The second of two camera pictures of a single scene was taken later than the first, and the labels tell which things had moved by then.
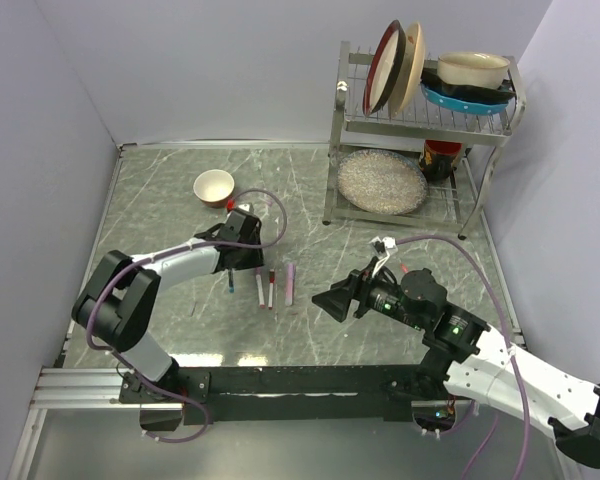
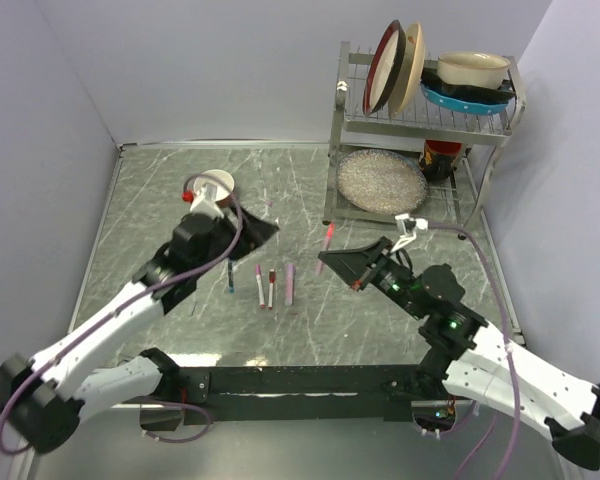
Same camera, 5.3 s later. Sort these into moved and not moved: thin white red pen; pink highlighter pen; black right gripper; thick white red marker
Moved: black right gripper
Not moved: pink highlighter pen; thin white red pen; thick white red marker
